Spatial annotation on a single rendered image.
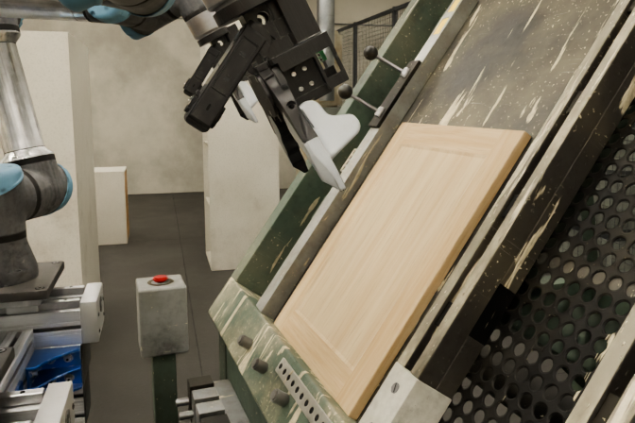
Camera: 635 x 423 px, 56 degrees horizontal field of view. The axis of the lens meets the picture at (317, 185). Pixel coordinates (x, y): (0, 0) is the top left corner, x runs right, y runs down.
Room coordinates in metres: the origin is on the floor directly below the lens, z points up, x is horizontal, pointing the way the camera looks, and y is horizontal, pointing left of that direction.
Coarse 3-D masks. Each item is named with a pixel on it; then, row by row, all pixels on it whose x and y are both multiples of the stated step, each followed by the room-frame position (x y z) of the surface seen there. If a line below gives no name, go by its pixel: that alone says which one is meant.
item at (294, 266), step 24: (456, 24) 1.53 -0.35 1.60; (432, 48) 1.51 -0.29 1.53; (432, 72) 1.51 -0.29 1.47; (408, 96) 1.49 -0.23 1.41; (360, 144) 1.49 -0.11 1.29; (384, 144) 1.47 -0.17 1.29; (360, 168) 1.44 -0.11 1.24; (336, 192) 1.43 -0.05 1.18; (336, 216) 1.42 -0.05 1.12; (312, 240) 1.40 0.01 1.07; (288, 264) 1.39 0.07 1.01; (288, 288) 1.38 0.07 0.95; (264, 312) 1.36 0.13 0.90
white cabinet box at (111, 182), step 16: (96, 176) 5.64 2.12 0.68; (112, 176) 5.68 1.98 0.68; (96, 192) 5.64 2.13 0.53; (112, 192) 5.68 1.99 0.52; (96, 208) 5.64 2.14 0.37; (112, 208) 5.67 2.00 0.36; (128, 208) 6.08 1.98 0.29; (112, 224) 5.67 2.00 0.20; (128, 224) 5.94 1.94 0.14; (112, 240) 5.67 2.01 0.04; (128, 240) 5.82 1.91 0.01
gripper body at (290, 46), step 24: (240, 0) 0.57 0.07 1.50; (264, 0) 0.57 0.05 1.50; (288, 0) 0.59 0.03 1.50; (216, 24) 0.60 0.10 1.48; (288, 24) 0.59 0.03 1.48; (312, 24) 0.60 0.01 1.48; (264, 48) 0.59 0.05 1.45; (288, 48) 0.60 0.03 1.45; (312, 48) 0.58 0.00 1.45; (264, 72) 0.57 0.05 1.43; (288, 72) 0.59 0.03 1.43; (312, 72) 0.59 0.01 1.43; (336, 72) 0.60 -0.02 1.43; (264, 96) 0.59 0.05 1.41; (312, 96) 0.59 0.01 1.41
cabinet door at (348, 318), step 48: (432, 144) 1.24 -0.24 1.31; (480, 144) 1.10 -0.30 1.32; (384, 192) 1.29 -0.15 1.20; (432, 192) 1.13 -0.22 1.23; (480, 192) 1.01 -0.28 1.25; (336, 240) 1.32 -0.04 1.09; (384, 240) 1.16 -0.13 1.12; (432, 240) 1.03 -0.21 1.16; (336, 288) 1.19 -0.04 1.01; (384, 288) 1.06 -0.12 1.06; (432, 288) 0.96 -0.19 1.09; (288, 336) 1.22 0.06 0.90; (336, 336) 1.08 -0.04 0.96; (384, 336) 0.96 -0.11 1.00; (336, 384) 0.98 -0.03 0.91
